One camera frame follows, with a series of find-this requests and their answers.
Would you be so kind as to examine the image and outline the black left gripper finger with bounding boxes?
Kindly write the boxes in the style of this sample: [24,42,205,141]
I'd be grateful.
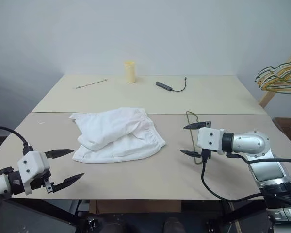
[44,149,75,160]
[53,172,85,194]

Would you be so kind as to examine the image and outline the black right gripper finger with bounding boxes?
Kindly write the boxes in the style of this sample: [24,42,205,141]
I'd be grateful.
[179,149,203,158]
[183,120,211,130]

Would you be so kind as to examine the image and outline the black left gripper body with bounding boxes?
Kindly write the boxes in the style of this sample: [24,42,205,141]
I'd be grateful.
[30,169,56,194]

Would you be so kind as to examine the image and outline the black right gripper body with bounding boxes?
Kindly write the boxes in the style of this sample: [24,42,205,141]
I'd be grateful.
[200,148,212,161]

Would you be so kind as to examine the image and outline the white cloth shorts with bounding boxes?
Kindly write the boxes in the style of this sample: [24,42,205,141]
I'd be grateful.
[68,107,166,164]

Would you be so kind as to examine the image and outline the flat brown cardboard sheet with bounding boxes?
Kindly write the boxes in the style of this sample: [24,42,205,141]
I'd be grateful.
[89,199,183,215]

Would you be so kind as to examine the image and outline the dark rounded shape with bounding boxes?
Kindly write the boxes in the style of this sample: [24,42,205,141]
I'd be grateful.
[164,216,185,233]

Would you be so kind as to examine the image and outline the thin pencil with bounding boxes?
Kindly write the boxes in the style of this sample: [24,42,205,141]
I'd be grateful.
[75,78,108,90]

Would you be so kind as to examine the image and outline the wooden clothes rack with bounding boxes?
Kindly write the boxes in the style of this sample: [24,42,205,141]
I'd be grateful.
[258,40,291,108]

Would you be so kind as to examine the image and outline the pale yellow plastic cup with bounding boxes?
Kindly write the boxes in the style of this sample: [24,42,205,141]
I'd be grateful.
[124,61,137,84]

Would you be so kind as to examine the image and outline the brown cardboard box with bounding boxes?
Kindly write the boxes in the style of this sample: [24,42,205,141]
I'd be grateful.
[271,117,291,137]

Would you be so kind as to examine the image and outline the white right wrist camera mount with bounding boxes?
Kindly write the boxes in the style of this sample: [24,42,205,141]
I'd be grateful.
[196,127,227,155]

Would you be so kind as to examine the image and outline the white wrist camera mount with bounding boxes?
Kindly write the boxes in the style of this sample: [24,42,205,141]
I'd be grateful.
[17,151,51,196]
[196,127,227,155]

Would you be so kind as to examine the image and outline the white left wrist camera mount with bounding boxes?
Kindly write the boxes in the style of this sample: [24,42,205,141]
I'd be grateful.
[17,151,51,196]

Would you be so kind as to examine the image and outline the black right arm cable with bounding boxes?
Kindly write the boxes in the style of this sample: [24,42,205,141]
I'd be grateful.
[200,151,291,202]

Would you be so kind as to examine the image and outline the black table frame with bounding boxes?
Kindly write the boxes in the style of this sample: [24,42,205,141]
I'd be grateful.
[0,196,268,233]

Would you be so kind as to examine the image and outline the grey USB hub with cable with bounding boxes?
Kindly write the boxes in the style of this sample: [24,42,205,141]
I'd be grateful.
[155,77,188,93]

